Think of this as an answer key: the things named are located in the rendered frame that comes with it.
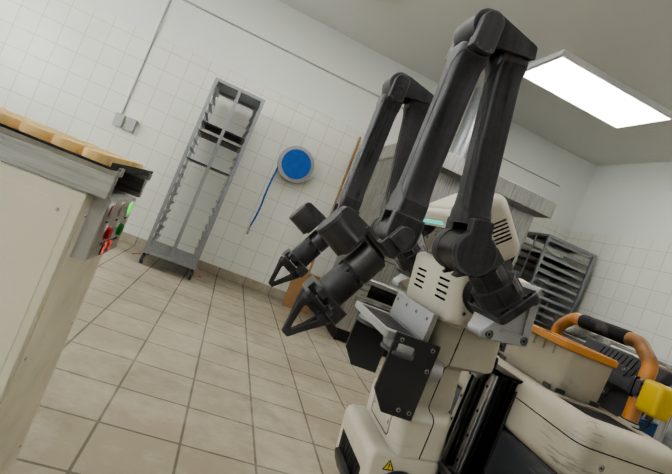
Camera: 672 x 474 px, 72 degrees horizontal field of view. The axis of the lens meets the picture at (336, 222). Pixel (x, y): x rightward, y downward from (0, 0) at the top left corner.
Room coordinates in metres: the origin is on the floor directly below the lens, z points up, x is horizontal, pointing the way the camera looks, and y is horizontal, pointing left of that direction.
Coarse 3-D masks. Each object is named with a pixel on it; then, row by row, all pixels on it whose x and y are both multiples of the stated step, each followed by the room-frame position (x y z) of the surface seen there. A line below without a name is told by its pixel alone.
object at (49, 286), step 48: (0, 192) 0.87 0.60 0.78; (48, 192) 0.89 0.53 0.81; (0, 240) 0.88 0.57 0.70; (48, 240) 0.89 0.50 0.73; (0, 288) 0.88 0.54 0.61; (48, 288) 0.91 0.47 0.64; (0, 336) 0.89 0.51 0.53; (48, 336) 1.04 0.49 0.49; (0, 384) 0.90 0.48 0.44; (0, 432) 0.98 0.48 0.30
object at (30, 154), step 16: (0, 128) 0.87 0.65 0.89; (0, 144) 0.87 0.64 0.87; (16, 144) 0.88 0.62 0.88; (32, 144) 0.88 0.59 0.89; (16, 160) 0.88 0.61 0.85; (32, 160) 0.88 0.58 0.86; (48, 160) 0.89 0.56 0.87; (64, 160) 0.90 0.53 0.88; (80, 160) 0.90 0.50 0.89; (48, 176) 0.89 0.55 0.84; (64, 176) 0.90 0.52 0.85; (80, 176) 0.90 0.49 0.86; (96, 176) 0.91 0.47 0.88; (112, 176) 0.91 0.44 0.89; (96, 192) 0.91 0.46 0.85
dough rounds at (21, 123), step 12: (0, 108) 1.05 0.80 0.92; (0, 120) 0.85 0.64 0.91; (12, 120) 0.86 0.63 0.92; (24, 120) 0.94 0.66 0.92; (24, 132) 0.86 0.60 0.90; (36, 132) 0.87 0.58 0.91; (48, 132) 0.89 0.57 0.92; (60, 132) 1.10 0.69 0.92; (60, 144) 0.87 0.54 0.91; (72, 144) 0.88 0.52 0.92; (84, 144) 0.98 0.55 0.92; (84, 156) 0.89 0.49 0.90; (96, 156) 0.89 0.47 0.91; (108, 156) 0.91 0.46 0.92; (120, 156) 1.20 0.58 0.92
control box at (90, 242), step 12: (96, 204) 0.95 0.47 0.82; (108, 204) 0.96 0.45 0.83; (120, 204) 1.05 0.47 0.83; (96, 216) 0.95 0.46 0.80; (108, 216) 0.98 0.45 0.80; (120, 216) 1.10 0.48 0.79; (84, 228) 0.95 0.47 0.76; (96, 228) 0.95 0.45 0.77; (84, 240) 0.95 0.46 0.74; (96, 240) 0.97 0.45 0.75; (108, 240) 1.07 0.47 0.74; (72, 252) 0.95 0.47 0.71; (84, 252) 0.95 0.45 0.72; (96, 252) 1.01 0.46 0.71
